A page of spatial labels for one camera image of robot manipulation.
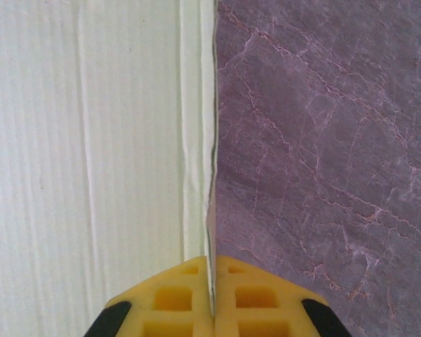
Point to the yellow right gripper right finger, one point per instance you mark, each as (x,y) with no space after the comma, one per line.
(284,309)

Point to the light green paper box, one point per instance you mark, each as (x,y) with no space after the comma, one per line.
(91,140)

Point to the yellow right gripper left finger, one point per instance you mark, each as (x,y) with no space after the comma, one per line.
(144,309)

